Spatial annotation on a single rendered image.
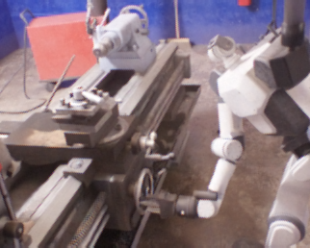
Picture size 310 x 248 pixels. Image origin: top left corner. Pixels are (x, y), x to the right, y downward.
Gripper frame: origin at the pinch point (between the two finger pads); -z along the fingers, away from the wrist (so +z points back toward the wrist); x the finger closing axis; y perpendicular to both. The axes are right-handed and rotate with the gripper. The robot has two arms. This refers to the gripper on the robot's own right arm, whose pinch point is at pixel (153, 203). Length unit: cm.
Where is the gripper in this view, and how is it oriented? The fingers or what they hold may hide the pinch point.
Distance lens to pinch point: 179.1
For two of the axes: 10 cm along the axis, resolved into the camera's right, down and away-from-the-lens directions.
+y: -2.9, 3.5, -8.9
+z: 9.5, 0.3, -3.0
